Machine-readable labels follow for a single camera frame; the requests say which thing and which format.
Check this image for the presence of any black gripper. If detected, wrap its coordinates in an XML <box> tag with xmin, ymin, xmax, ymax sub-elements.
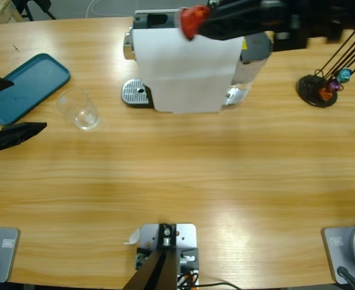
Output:
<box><xmin>194</xmin><ymin>0</ymin><xmax>344</xmax><ymax>51</ymax></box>

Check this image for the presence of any red coffee capsule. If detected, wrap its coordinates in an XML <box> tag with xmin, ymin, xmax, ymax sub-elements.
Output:
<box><xmin>179</xmin><ymin>5</ymin><xmax>211</xmax><ymax>42</ymax></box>

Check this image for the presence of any clear glass cup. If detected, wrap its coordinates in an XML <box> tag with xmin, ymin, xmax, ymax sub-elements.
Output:
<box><xmin>56</xmin><ymin>87</ymin><xmax>102</xmax><ymax>132</ymax></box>

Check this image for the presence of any white capsule coffee machine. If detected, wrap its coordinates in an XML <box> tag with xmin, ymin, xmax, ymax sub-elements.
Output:
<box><xmin>123</xmin><ymin>8</ymin><xmax>245</xmax><ymax>115</ymax></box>

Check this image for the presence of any orange coffee capsule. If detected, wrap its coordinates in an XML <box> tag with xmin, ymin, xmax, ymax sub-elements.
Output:
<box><xmin>318</xmin><ymin>86</ymin><xmax>334</xmax><ymax>102</ymax></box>

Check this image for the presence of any purple coffee capsule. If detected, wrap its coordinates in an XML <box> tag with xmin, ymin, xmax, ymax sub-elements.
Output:
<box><xmin>327</xmin><ymin>79</ymin><xmax>344</xmax><ymax>92</ymax></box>

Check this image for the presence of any teal coffee capsule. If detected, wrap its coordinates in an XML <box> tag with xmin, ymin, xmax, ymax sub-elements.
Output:
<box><xmin>336</xmin><ymin>68</ymin><xmax>353</xmax><ymax>83</ymax></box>

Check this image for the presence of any teal rectangular tray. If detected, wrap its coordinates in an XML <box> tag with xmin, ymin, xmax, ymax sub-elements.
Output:
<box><xmin>0</xmin><ymin>53</ymin><xmax>72</xmax><ymax>127</ymax></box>

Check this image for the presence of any clear water tank grey lid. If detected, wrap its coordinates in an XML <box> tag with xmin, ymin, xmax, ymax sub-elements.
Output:
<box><xmin>225</xmin><ymin>31</ymin><xmax>273</xmax><ymax>106</ymax></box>

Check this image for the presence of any black capsule holder with rods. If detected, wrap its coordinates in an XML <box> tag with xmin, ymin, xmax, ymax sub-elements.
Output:
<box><xmin>296</xmin><ymin>28</ymin><xmax>355</xmax><ymax>108</ymax></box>

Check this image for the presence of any chrome drip tray grate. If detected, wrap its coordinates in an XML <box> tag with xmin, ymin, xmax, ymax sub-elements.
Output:
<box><xmin>121</xmin><ymin>78</ymin><xmax>154</xmax><ymax>109</ymax></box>

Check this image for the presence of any white paper tab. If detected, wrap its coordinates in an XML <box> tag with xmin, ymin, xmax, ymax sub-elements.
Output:
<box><xmin>123</xmin><ymin>228</ymin><xmax>141</xmax><ymax>245</ymax></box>

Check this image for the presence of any black chair frame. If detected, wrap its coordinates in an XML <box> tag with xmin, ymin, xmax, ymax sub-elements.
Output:
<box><xmin>13</xmin><ymin>0</ymin><xmax>57</xmax><ymax>21</ymax></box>

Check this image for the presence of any arm grey base plate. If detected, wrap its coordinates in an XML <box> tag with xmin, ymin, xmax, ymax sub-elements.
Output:
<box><xmin>321</xmin><ymin>222</ymin><xmax>355</xmax><ymax>285</ymax></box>
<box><xmin>0</xmin><ymin>226</ymin><xmax>21</xmax><ymax>283</ymax></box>

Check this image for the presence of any white floor cable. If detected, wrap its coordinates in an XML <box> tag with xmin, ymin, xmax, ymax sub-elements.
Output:
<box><xmin>85</xmin><ymin>0</ymin><xmax>127</xmax><ymax>18</ymax></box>

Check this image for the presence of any dark camera mount post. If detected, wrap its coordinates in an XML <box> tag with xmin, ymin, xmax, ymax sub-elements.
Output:
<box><xmin>123</xmin><ymin>223</ymin><xmax>178</xmax><ymax>290</ymax></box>

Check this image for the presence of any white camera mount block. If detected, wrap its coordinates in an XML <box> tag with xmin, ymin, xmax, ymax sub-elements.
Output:
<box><xmin>135</xmin><ymin>222</ymin><xmax>200</xmax><ymax>286</ymax></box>

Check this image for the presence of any orange cable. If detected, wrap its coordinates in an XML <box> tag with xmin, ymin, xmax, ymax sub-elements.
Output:
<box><xmin>177</xmin><ymin>270</ymin><xmax>198</xmax><ymax>286</ymax></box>

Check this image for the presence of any black mount cable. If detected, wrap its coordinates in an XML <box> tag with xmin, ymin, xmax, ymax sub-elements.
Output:
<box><xmin>195</xmin><ymin>282</ymin><xmax>245</xmax><ymax>290</ymax></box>

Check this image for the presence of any black base cable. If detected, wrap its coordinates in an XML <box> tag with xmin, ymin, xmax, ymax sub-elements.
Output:
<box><xmin>336</xmin><ymin>265</ymin><xmax>355</xmax><ymax>290</ymax></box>

